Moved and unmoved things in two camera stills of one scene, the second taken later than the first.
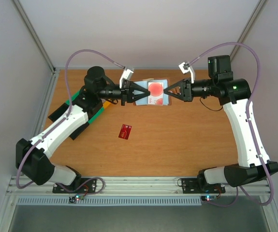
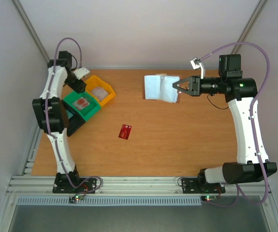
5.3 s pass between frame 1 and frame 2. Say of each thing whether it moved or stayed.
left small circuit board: stayed
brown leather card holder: moved
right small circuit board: stayed
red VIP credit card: stayed
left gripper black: moved
